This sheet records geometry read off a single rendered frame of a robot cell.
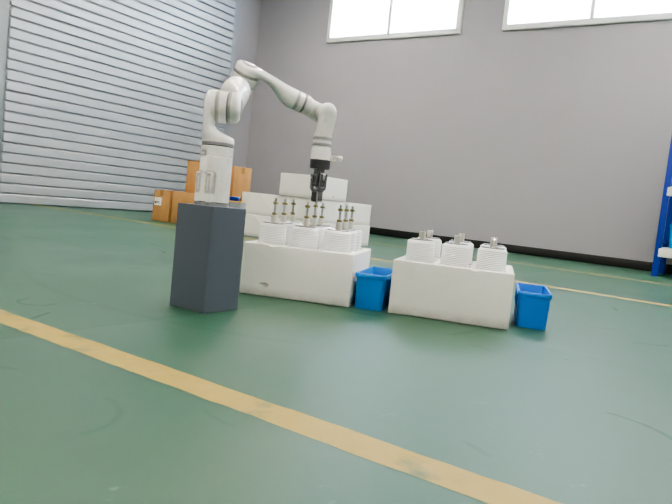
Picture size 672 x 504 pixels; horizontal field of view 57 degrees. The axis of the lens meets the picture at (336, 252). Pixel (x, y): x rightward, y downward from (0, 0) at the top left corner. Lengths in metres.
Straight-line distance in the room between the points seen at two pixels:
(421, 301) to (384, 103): 6.07
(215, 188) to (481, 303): 0.91
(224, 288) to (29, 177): 5.36
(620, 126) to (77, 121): 5.68
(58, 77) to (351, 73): 3.52
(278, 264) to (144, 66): 5.96
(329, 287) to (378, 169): 5.86
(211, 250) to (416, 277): 0.69
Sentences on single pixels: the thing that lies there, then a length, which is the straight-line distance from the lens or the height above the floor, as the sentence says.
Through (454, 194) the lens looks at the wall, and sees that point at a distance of 7.39.
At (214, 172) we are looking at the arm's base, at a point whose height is 0.40.
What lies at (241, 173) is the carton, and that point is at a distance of 6.17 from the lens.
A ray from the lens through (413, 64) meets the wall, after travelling 7.91.
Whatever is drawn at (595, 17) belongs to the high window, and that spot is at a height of 2.51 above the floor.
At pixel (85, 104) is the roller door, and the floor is 1.12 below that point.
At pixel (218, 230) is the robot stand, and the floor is 0.23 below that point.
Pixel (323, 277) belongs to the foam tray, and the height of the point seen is 0.09.
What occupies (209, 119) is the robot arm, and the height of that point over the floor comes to 0.54.
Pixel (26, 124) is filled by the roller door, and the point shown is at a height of 0.80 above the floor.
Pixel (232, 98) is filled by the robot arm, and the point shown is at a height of 0.61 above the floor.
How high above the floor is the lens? 0.35
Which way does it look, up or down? 5 degrees down
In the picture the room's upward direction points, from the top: 6 degrees clockwise
